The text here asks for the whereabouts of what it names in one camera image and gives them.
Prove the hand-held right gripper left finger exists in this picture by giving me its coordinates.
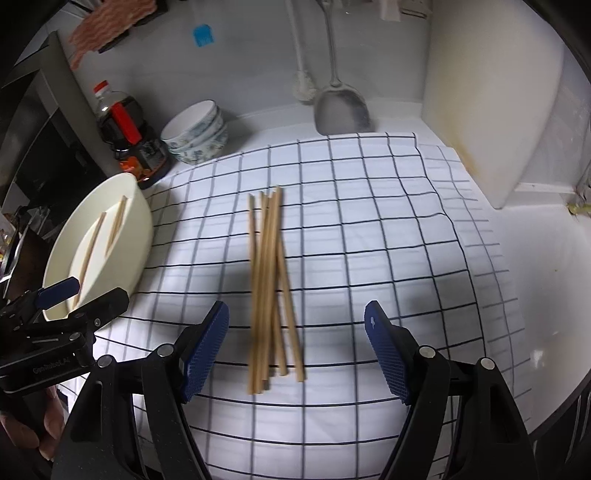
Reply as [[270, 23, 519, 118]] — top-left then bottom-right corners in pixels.
[[51, 300, 230, 480]]

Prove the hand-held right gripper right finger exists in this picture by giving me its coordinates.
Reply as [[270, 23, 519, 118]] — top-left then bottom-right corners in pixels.
[[364, 300, 532, 480]]

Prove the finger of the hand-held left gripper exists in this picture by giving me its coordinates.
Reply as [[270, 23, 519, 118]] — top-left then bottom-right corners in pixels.
[[0, 276, 82, 319], [25, 287, 130, 340]]

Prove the large cream bowl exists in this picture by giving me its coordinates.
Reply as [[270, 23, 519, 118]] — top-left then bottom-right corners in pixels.
[[41, 173, 154, 322]]

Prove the pile of wooden chopsticks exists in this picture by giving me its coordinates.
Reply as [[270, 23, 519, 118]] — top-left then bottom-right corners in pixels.
[[247, 185, 306, 395]]

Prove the person's left hand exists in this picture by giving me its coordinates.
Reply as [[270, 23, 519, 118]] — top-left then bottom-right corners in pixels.
[[0, 388, 66, 460]]

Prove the white black checked cloth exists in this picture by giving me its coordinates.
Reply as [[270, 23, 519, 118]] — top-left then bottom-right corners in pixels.
[[60, 131, 527, 480]]

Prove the dark soy sauce bottle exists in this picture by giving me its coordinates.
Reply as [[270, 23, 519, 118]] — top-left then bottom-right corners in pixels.
[[92, 80, 172, 191]]

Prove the blue patterned white bowl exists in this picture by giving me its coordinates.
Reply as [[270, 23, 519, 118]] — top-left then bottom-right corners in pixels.
[[166, 117, 228, 153], [172, 134, 229, 165], [161, 100, 218, 141]]

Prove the metal cooking turner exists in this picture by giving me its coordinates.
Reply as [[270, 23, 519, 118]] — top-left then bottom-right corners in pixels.
[[314, 0, 371, 136]]

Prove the pink striped dishcloth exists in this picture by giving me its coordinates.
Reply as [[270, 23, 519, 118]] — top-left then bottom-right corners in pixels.
[[69, 0, 158, 70]]

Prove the white cutting board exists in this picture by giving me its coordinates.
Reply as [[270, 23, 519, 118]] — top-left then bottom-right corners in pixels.
[[422, 0, 566, 210]]

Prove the white dish brush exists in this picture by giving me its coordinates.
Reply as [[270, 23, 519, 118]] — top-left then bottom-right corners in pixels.
[[285, 0, 318, 103]]

